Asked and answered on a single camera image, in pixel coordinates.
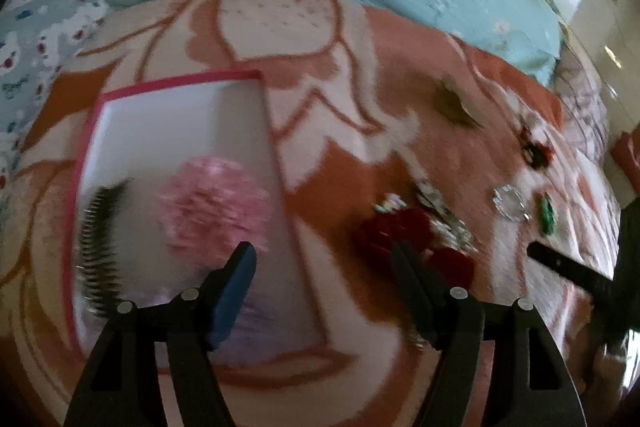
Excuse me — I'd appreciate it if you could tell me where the green hair clip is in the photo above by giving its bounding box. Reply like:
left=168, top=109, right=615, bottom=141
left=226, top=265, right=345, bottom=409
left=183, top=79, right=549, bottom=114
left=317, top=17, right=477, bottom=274
left=537, top=192, right=558, bottom=235

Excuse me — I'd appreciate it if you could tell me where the colourful beaded hair clip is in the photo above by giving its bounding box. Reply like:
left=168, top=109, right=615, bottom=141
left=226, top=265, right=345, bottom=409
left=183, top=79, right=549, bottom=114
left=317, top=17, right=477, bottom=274
left=372, top=192, right=408, bottom=215

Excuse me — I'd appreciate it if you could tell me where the olive claw hair clip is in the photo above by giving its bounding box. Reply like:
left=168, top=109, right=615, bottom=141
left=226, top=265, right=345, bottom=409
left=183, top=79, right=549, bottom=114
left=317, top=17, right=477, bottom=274
left=432, top=77, right=483, bottom=128

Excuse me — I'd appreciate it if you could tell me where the pearl hair clip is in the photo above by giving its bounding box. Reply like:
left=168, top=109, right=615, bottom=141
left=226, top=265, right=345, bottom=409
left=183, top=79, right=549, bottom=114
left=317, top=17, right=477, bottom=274
left=412, top=179, right=478, bottom=255

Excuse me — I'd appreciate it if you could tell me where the red and black hair clip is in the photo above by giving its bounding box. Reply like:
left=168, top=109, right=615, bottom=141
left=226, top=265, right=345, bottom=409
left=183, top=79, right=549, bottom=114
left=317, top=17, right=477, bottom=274
left=517, top=124, right=553, bottom=168

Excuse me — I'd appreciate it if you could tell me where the orange and white blanket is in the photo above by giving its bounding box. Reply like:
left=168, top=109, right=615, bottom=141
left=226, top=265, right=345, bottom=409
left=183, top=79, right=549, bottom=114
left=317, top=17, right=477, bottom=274
left=0, top=0, right=621, bottom=427

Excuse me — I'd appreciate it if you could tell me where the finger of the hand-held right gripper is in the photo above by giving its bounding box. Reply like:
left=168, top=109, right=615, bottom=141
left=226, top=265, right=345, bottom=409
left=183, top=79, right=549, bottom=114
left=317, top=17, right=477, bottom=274
left=527, top=241, right=617, bottom=303

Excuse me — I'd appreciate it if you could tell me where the purple organza scrunchie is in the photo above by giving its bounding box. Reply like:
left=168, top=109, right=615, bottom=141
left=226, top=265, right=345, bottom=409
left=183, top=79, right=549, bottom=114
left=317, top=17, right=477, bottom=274
left=215, top=287, right=283, bottom=353

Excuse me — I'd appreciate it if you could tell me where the white box with pink rim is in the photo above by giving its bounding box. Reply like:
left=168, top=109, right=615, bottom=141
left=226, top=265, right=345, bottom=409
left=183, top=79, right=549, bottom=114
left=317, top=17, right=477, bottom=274
left=62, top=69, right=331, bottom=358

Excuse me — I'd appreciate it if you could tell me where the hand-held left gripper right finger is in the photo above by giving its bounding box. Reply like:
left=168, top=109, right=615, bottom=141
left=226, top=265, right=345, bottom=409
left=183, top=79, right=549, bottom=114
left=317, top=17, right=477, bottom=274
left=390, top=239, right=588, bottom=427

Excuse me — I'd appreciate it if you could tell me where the black hair comb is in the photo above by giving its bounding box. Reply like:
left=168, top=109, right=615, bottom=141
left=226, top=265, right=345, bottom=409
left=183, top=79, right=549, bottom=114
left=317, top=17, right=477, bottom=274
left=75, top=179, right=133, bottom=315

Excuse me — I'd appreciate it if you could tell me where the red bow hair clip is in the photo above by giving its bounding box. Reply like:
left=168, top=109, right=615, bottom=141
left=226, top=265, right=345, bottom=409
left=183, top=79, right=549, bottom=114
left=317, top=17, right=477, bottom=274
left=350, top=207, right=476, bottom=288

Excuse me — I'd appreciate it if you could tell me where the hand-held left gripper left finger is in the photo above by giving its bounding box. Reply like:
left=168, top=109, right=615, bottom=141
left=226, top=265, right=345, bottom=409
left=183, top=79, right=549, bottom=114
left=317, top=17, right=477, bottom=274
left=62, top=241, right=258, bottom=427

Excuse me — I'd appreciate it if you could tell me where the pink flower scrunchie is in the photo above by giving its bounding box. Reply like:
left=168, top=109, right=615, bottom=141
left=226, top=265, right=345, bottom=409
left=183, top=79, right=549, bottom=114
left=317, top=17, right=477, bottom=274
left=157, top=157, right=273, bottom=258

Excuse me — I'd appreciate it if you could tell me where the bear print pillow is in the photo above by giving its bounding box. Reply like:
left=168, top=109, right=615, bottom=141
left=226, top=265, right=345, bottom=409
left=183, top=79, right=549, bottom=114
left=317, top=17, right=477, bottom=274
left=0, top=0, right=113, bottom=188

